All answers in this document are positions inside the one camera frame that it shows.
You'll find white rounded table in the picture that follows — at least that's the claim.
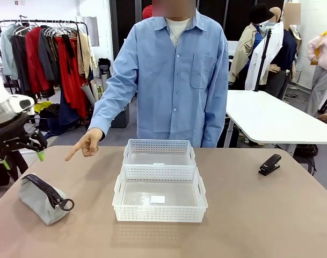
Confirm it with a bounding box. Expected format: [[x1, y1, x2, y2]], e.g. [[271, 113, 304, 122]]
[[223, 90, 327, 148]]

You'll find mannequin in white coat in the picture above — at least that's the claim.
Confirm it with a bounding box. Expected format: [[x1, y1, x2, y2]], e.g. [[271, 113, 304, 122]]
[[245, 6, 303, 101]]

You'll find charcoal hanging garment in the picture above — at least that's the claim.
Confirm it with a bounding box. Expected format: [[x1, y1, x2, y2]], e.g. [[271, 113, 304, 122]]
[[10, 33, 32, 92]]

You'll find dark grey storage box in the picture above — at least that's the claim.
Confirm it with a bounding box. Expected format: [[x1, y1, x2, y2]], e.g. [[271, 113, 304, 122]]
[[111, 103, 130, 128]]

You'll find red jacket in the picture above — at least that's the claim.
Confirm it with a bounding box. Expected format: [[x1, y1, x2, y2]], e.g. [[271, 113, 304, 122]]
[[25, 26, 54, 94]]

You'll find yellow garment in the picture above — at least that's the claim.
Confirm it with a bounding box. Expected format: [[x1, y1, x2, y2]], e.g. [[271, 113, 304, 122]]
[[33, 101, 53, 114]]

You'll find black clothes rack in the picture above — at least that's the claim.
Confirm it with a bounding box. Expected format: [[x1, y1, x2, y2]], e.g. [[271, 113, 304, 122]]
[[0, 19, 89, 135]]

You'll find black scarf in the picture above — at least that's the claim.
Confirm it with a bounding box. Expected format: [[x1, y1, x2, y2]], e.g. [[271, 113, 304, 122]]
[[61, 34, 76, 75]]

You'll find black bag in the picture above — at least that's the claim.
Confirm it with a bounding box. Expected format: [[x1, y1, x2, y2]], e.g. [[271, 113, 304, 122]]
[[292, 144, 319, 165]]

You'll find dark grey jacket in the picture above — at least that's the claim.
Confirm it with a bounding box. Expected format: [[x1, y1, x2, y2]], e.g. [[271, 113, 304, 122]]
[[39, 26, 62, 84]]

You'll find red hat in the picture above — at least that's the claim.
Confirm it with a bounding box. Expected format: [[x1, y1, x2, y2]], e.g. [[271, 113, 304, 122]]
[[141, 5, 154, 19]]

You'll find light blue jacket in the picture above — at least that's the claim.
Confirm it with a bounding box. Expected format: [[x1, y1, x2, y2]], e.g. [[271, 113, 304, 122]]
[[1, 24, 19, 81]]

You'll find person in blue shirt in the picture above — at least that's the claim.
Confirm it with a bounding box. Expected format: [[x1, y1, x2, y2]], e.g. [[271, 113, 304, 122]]
[[88, 0, 230, 148]]

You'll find black left arm cable sleeve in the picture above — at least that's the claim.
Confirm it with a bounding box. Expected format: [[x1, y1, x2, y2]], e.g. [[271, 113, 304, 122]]
[[0, 112, 31, 135]]

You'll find red dress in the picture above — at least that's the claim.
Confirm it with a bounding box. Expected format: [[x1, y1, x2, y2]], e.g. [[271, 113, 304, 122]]
[[55, 36, 89, 118]]

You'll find person's right hand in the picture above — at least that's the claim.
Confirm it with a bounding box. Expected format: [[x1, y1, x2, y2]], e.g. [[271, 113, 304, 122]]
[[64, 128, 104, 162]]

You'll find white perforated plastic basket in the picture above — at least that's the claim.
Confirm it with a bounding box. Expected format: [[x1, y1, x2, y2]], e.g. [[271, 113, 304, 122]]
[[122, 138, 197, 168], [112, 164, 208, 223]]

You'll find black tripod pole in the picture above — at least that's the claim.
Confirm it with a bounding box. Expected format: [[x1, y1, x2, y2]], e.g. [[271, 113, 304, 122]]
[[253, 26, 274, 92]]

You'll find mannequin in beige coat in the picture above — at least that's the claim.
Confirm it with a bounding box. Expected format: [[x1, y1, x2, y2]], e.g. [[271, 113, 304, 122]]
[[229, 23, 263, 91]]

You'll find beige hanging garment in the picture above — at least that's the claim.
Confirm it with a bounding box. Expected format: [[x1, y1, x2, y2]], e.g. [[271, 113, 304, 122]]
[[77, 32, 98, 79]]

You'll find person's left forearm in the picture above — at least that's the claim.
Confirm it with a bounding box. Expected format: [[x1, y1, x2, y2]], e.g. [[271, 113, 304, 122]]
[[205, 88, 229, 148]]

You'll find cream paper roll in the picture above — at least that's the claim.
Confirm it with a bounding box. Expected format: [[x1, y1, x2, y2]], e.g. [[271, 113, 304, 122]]
[[89, 78, 101, 104]]

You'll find black stapler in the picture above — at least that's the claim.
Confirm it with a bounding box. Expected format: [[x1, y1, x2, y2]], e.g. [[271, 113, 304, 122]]
[[258, 154, 282, 176]]

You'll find grey pouch with black zipper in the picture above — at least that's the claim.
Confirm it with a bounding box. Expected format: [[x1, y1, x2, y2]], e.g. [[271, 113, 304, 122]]
[[18, 173, 75, 226]]

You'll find blue denim cloth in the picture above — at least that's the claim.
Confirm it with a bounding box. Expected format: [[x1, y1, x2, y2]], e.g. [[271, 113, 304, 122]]
[[43, 91, 81, 138]]

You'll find grey cardboard tube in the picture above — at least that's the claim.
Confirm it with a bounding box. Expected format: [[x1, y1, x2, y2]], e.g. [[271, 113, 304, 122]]
[[100, 72, 110, 94]]

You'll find person's right forearm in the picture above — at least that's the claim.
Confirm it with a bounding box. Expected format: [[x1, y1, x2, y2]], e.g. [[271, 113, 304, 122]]
[[88, 85, 132, 141]]

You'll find person in pink top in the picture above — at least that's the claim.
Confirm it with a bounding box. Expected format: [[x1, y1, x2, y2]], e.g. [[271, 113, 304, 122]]
[[306, 24, 327, 117]]

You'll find white paper roll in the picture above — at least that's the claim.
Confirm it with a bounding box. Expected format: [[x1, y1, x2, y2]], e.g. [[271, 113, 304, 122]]
[[81, 82, 97, 110]]

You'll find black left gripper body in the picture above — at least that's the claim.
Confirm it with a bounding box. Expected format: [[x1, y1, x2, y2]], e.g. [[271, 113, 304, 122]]
[[0, 128, 26, 158]]

